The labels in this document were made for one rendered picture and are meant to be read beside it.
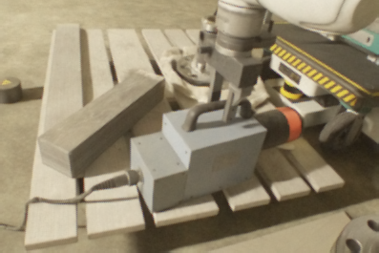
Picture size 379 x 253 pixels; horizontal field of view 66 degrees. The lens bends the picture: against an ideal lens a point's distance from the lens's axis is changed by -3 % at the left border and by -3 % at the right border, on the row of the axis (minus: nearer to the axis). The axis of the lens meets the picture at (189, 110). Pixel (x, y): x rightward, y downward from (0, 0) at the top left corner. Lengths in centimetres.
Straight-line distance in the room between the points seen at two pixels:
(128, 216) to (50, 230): 16
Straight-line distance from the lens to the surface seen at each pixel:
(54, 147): 75
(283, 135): 82
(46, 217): 73
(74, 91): 107
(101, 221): 70
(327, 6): 40
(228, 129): 68
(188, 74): 113
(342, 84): 105
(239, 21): 56
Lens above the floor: 71
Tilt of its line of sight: 34 degrees down
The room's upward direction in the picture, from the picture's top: 8 degrees clockwise
